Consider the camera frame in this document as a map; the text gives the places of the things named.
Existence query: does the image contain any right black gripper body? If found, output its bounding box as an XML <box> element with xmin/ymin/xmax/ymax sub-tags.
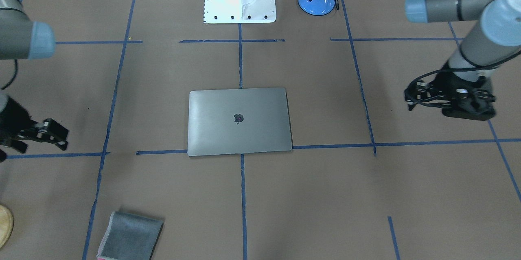
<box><xmin>0</xmin><ymin>95</ymin><xmax>35</xmax><ymax>154</ymax></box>

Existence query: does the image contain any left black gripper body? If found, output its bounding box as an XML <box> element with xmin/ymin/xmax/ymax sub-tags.
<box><xmin>438</xmin><ymin>72</ymin><xmax>496</xmax><ymax>121</ymax></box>

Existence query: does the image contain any silver laptop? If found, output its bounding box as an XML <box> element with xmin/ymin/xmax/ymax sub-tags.
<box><xmin>187</xmin><ymin>87</ymin><xmax>293</xmax><ymax>157</ymax></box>

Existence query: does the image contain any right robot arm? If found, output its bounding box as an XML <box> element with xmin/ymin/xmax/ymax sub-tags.
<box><xmin>0</xmin><ymin>0</ymin><xmax>69</xmax><ymax>154</ymax></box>

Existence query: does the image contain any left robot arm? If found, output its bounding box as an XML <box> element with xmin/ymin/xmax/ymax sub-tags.
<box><xmin>404</xmin><ymin>0</ymin><xmax>521</xmax><ymax>121</ymax></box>

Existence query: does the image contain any wooden mug tree stand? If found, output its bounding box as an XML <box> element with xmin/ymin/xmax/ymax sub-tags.
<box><xmin>0</xmin><ymin>205</ymin><xmax>14</xmax><ymax>248</ymax></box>

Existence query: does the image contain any folded grey cloth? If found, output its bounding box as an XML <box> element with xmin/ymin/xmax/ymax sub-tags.
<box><xmin>96</xmin><ymin>212</ymin><xmax>164</xmax><ymax>260</ymax></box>

